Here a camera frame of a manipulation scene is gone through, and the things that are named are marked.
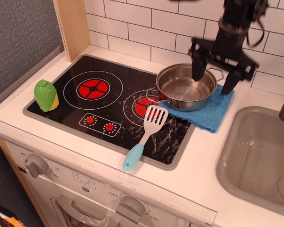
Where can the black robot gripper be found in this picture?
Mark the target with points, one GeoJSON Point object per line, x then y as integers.
{"type": "Point", "coordinates": [225, 52]}

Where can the stainless steel pot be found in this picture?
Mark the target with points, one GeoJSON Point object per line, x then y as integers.
{"type": "Point", "coordinates": [176, 88]}

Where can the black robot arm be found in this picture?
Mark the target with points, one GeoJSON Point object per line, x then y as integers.
{"type": "Point", "coordinates": [242, 13]}

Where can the blue folded towel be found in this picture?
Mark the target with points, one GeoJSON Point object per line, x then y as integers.
{"type": "Point", "coordinates": [209, 117]}

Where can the grey toy sink basin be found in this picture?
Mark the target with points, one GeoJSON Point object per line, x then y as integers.
{"type": "Point", "coordinates": [251, 165]}

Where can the black toy stovetop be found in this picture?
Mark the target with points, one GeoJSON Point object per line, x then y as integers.
{"type": "Point", "coordinates": [107, 91]}

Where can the right red stove knob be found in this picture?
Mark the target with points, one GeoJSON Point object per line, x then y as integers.
{"type": "Point", "coordinates": [109, 127]}

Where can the red stove knob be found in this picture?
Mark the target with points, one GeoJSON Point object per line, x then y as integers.
{"type": "Point", "coordinates": [109, 127]}
{"type": "Point", "coordinates": [90, 120]}

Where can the left red stove knob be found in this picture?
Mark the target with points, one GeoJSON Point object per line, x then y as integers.
{"type": "Point", "coordinates": [90, 120]}

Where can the grey oven temperature knob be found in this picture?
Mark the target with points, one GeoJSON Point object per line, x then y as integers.
{"type": "Point", "coordinates": [130, 209]}

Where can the green yellow toy corn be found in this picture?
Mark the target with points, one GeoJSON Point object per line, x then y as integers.
{"type": "Point", "coordinates": [46, 95]}

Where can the grey timer knob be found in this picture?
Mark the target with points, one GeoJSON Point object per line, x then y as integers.
{"type": "Point", "coordinates": [36, 165]}

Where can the yellow object at corner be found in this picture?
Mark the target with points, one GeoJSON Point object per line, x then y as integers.
{"type": "Point", "coordinates": [13, 222]}

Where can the white spatula blue handle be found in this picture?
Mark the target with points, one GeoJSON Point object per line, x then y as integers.
{"type": "Point", "coordinates": [154, 120]}

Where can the wooden side post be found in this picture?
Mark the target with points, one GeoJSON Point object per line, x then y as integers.
{"type": "Point", "coordinates": [72, 21]}

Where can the grey oven door handle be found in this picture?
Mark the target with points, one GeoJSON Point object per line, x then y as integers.
{"type": "Point", "coordinates": [84, 214]}

